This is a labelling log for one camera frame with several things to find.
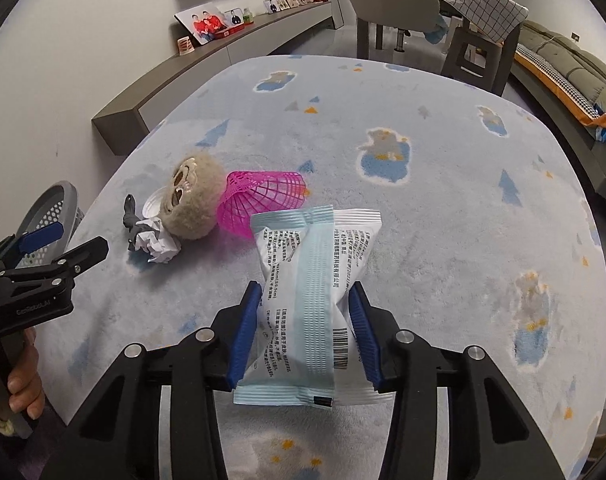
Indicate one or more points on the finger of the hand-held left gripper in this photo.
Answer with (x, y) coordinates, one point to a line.
(43, 235)
(83, 252)

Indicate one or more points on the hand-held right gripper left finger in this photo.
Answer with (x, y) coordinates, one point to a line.
(245, 330)

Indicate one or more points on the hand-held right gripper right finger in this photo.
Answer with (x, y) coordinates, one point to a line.
(363, 335)

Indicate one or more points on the grey perforated basket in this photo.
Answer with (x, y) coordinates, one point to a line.
(58, 205)

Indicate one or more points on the dark grey scrap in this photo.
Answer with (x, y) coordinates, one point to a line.
(129, 220)

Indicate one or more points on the white blue mask packet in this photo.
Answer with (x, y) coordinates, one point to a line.
(308, 300)

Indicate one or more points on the white paper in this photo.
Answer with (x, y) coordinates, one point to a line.
(158, 245)

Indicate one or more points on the white round lid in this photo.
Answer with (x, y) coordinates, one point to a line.
(153, 204)

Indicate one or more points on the beige plush toy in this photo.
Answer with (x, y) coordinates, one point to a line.
(198, 210)

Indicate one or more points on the pink mesh plastic cup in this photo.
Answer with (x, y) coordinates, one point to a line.
(263, 195)

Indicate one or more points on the person's left hand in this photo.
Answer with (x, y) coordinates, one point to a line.
(30, 380)

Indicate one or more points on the floating wooden cabinet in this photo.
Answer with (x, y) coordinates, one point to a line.
(183, 80)

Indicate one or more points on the striped paper cup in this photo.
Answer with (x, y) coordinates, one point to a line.
(185, 45)

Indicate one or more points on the flat red box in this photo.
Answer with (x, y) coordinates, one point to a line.
(229, 32)

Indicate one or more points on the green bottle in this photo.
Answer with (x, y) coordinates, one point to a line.
(248, 17)

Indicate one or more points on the grey stool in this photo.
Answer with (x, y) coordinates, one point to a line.
(478, 50)

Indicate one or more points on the blue cloth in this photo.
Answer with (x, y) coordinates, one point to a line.
(435, 30)

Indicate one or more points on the houndstooth orange blanket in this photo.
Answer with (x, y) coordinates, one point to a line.
(548, 75)

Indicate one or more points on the grey round-back chair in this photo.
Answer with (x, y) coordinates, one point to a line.
(393, 0)

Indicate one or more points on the green sofa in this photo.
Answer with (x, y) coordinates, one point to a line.
(558, 50)

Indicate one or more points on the checked tablecloth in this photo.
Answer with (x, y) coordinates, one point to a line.
(483, 0)

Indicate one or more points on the large photo frame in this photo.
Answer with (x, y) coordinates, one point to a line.
(203, 22)

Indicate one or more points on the small dark photo frame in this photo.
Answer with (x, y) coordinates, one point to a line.
(233, 18)

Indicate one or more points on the small white photo frame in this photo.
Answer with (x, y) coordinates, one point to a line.
(275, 6)

